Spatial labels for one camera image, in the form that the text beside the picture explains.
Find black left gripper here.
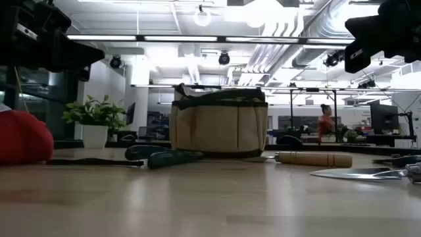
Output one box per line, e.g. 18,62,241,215
0,0,105,72

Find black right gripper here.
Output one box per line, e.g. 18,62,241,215
343,0,421,74

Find red black gardening glove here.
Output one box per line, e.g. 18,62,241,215
0,103,55,165

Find wooden-handled garden tool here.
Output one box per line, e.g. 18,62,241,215
239,151,353,169

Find steel hand trowel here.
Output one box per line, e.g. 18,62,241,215
309,163,421,184

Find green-handled pruning shears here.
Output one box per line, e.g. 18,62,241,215
45,144,205,171

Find beige green gardening bag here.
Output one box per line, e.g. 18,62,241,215
169,82,269,158

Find black computer monitor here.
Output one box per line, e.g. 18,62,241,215
370,103,400,134

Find small dark background monitor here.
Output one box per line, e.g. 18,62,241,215
126,102,136,126

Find green plant in white pot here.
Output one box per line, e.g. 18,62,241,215
62,94,128,149

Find person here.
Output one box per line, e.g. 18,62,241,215
317,103,336,143

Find small background plant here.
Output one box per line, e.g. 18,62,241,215
343,128,359,143

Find dark background desk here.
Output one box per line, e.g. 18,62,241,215
366,134,418,147

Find round white ceiling lamp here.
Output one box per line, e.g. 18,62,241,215
193,5,212,27

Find black overhead light bar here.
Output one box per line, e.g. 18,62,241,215
65,34,355,45

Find black aluminium table frame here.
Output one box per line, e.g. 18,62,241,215
54,140,421,156

